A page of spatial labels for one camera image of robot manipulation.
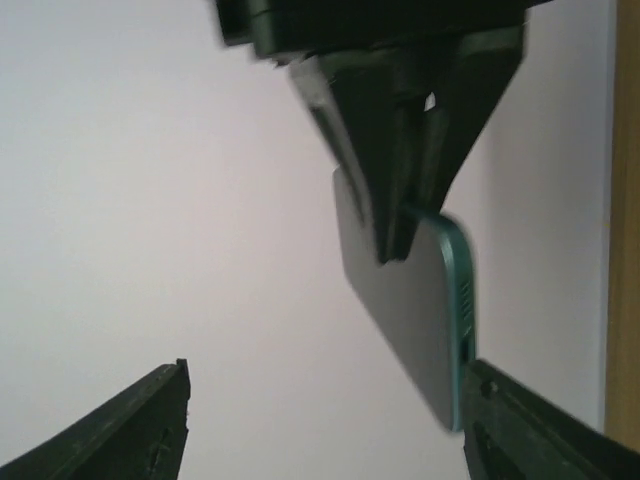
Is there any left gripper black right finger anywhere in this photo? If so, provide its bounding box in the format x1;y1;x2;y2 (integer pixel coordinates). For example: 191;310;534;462
462;359;639;480

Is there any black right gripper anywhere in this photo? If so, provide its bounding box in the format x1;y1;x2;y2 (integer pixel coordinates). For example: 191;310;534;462
209;0;530;264

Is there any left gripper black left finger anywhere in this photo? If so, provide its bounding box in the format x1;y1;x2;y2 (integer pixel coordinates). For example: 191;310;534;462
1;359;190;480

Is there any teal smartphone black screen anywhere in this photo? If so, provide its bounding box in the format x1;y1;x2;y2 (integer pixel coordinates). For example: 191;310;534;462
333;170;476;432

